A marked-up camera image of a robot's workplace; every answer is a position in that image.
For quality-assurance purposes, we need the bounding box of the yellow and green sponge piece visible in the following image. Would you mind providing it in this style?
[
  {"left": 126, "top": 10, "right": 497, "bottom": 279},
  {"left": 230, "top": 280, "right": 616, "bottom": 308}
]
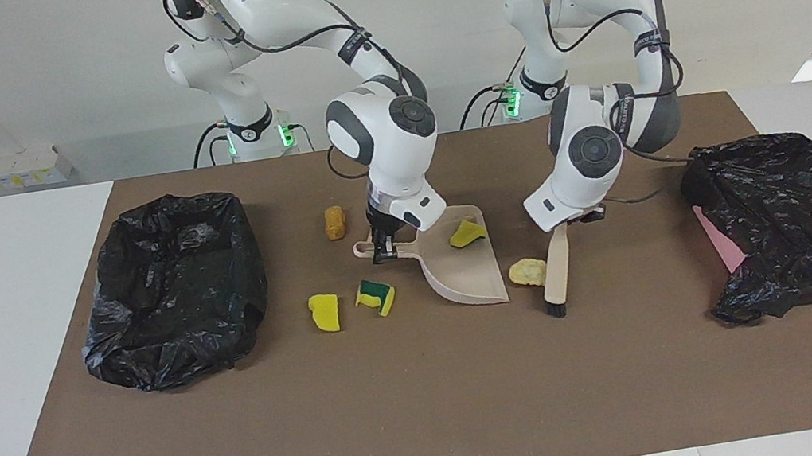
[{"left": 352, "top": 275, "right": 400, "bottom": 321}]

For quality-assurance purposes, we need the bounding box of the brown sponge piece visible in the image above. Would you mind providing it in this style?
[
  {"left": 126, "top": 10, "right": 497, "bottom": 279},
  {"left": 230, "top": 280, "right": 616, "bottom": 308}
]
[{"left": 321, "top": 205, "right": 349, "bottom": 242}]

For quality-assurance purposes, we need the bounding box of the beige brush with black bristles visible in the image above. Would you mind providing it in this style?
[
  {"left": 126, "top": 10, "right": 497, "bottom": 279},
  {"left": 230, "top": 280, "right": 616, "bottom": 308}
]
[{"left": 533, "top": 222, "right": 583, "bottom": 321}]

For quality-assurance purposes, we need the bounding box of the beige plastic dustpan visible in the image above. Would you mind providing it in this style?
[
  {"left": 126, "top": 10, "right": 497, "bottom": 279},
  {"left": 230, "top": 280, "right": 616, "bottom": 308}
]
[{"left": 349, "top": 199, "right": 511, "bottom": 323}]

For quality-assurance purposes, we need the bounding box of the pale beige sponge piece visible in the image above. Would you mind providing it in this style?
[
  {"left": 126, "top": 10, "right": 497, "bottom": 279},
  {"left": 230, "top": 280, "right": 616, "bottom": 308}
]
[{"left": 506, "top": 255, "right": 549, "bottom": 291}]

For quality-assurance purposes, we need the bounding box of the pink bin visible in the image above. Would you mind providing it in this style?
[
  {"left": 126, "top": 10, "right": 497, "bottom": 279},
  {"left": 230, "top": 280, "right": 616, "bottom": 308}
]
[{"left": 693, "top": 201, "right": 750, "bottom": 279}]

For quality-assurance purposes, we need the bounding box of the black trash bag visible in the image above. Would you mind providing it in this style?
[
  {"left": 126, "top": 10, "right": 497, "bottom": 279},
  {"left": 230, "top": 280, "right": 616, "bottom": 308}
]
[
  {"left": 61, "top": 182, "right": 282, "bottom": 403},
  {"left": 674, "top": 127, "right": 812, "bottom": 332}
]

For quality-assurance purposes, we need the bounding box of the brown table mat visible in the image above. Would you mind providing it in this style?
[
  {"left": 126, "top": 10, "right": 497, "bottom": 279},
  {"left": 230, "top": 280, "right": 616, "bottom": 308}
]
[{"left": 0, "top": 76, "right": 812, "bottom": 456}]

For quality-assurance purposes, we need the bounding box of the white socket box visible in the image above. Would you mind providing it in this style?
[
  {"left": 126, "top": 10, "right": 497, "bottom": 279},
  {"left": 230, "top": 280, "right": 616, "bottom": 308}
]
[{"left": 0, "top": 143, "right": 76, "bottom": 193}]

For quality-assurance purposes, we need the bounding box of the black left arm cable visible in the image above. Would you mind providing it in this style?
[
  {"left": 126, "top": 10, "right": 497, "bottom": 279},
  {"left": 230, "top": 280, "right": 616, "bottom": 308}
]
[{"left": 541, "top": 0, "right": 704, "bottom": 213}]

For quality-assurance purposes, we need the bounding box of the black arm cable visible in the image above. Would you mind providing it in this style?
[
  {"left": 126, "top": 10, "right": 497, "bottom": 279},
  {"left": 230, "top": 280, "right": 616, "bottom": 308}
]
[
  {"left": 541, "top": 0, "right": 704, "bottom": 213},
  {"left": 163, "top": 0, "right": 438, "bottom": 206}
]

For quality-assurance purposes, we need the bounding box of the black left base cable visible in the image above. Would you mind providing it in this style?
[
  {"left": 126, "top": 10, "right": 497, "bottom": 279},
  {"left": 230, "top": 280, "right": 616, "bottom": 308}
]
[{"left": 454, "top": 80, "right": 520, "bottom": 131}]

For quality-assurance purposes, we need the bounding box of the black base cable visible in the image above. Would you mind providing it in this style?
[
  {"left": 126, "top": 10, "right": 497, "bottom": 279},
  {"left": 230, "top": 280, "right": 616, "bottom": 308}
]
[
  {"left": 454, "top": 80, "right": 520, "bottom": 131},
  {"left": 188, "top": 120, "right": 236, "bottom": 170}
]

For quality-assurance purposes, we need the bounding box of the black right base cable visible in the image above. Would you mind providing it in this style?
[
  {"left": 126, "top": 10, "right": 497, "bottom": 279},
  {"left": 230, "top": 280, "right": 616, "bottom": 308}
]
[{"left": 188, "top": 120, "right": 236, "bottom": 170}]

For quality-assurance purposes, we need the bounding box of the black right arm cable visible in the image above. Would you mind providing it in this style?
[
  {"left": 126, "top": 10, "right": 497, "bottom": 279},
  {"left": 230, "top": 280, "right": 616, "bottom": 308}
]
[{"left": 163, "top": 0, "right": 438, "bottom": 206}]

